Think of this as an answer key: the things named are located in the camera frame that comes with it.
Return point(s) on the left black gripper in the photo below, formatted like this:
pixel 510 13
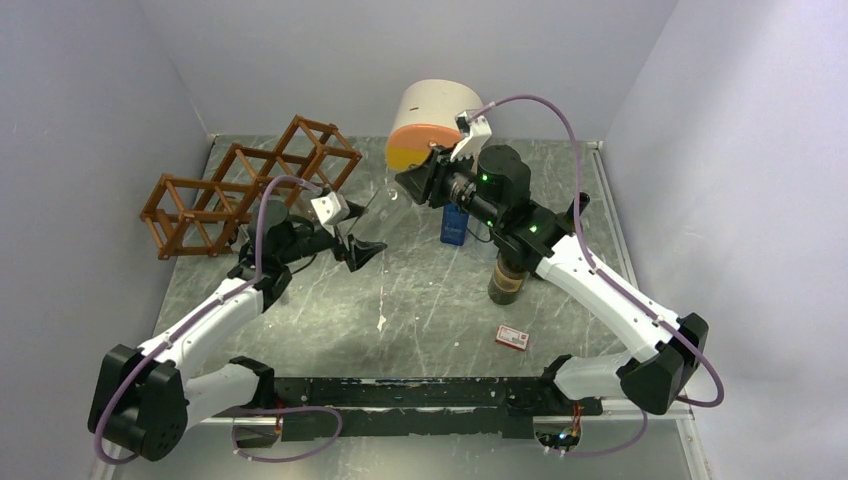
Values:
pixel 358 251

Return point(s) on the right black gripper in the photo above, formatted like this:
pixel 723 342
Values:
pixel 429 179

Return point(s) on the clear bottle silver cap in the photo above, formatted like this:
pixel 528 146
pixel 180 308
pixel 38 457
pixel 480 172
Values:
pixel 379 216

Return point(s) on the brown wooden wine rack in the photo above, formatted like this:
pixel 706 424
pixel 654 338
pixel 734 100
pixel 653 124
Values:
pixel 191 217

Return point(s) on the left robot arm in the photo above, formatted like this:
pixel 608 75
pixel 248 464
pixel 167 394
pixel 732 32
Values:
pixel 147 397

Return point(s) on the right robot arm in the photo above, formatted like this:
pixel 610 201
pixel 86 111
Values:
pixel 663 349

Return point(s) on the tall blue glass bottle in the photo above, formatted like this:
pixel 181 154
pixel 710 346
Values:
pixel 454 225

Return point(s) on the dark brown wine bottle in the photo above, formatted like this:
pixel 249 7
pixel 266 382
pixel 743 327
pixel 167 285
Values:
pixel 506 281

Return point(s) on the olive green wine bottle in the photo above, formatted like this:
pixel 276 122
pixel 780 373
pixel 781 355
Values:
pixel 578 205

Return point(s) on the cylindrical drawer cabinet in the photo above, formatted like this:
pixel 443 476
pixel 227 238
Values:
pixel 426 117

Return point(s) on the small red white box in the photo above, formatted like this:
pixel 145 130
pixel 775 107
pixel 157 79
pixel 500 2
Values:
pixel 512 338

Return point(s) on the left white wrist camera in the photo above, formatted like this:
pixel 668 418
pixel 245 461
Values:
pixel 330 209

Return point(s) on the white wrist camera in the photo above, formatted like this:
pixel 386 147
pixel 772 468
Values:
pixel 475 131
pixel 330 209

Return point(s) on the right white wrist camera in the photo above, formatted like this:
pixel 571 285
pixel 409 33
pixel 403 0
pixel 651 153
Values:
pixel 475 131

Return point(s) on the black base frame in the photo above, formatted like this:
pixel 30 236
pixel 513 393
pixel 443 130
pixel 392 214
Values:
pixel 264 431

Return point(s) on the aluminium rail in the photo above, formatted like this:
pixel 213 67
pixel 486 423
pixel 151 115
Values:
pixel 512 399

